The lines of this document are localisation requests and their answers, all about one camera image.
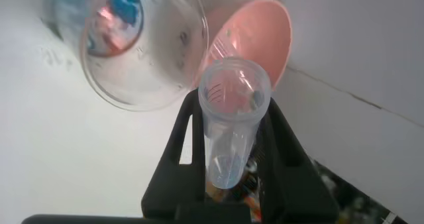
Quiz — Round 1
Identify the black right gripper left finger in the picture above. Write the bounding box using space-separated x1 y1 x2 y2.
141 87 207 219

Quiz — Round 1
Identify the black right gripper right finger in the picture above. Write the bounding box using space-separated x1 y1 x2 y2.
256 97 339 224

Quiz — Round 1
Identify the clear plastic test tube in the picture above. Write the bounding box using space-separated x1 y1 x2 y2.
207 36 246 65
197 56 273 190

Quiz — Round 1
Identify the clear glass beaker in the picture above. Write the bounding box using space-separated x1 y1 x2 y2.
52 0 210 113

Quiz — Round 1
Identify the pink plastic bowl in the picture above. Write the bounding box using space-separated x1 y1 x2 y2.
194 0 293 92

